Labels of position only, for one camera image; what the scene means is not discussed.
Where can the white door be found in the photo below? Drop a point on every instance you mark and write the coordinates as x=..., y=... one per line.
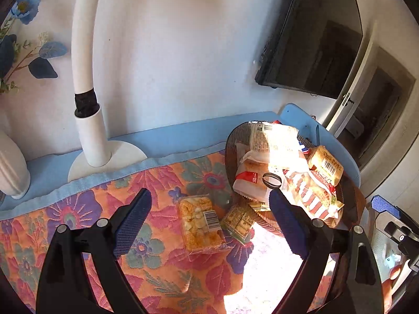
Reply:
x=353, y=81

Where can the white ribbed vase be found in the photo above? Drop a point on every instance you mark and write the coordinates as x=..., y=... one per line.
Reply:
x=13, y=166

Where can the floral tablecloth blue border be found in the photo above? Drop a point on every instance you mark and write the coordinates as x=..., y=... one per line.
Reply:
x=81, y=202

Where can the small green snack packet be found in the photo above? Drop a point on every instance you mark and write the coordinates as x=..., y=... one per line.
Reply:
x=237, y=222

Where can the small yellow snack packet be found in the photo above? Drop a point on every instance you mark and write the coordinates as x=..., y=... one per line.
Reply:
x=325, y=165

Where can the white gooseneck lamp stand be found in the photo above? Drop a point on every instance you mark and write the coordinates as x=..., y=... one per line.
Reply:
x=88, y=127

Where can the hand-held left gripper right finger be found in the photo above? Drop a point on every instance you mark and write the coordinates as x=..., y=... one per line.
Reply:
x=288, y=222

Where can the red striped snack packet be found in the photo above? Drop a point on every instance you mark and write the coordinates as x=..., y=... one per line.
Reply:
x=311, y=193

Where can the white packet red label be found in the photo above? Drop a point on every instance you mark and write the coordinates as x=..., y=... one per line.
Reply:
x=252, y=176

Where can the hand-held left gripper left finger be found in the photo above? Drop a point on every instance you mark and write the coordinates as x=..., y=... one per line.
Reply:
x=134, y=225

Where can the clear peanut brittle packet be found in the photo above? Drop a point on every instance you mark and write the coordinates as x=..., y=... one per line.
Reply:
x=199, y=222

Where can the black wall television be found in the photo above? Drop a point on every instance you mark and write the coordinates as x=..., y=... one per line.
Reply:
x=311, y=39

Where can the large white snack packet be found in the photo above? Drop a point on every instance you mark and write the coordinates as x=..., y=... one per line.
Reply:
x=275, y=140

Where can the blue red snack packet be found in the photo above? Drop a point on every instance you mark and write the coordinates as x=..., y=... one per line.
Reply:
x=302, y=148

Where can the person's right hand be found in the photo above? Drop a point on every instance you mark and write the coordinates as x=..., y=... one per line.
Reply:
x=395, y=272

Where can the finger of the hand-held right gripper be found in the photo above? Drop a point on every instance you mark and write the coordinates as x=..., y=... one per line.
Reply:
x=397, y=234
x=386, y=204

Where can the amber ribbed glass plate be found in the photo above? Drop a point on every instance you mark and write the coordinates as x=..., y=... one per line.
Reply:
x=353, y=199

